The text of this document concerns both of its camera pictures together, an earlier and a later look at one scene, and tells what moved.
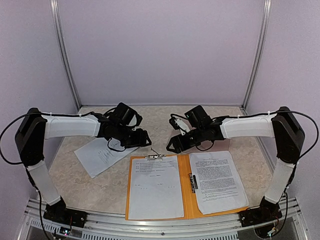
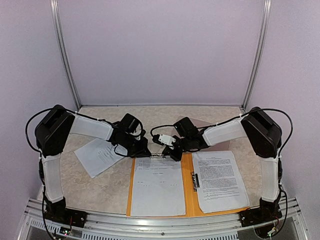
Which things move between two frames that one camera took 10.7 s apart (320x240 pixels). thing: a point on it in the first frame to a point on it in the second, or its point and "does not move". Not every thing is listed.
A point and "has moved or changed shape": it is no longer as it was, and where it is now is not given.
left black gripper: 140,141 to 141,151
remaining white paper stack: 100,153 does not move
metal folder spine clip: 193,182 has moved or changed shape
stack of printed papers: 219,187 does not move
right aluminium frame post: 266,12 does not move
